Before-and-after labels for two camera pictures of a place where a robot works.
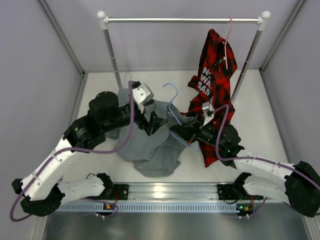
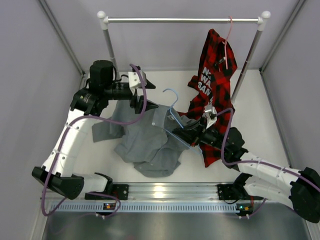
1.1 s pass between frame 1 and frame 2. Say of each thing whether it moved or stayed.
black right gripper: stayed
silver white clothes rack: stayed
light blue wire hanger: moved
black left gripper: moved
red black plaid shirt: stayed
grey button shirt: stayed
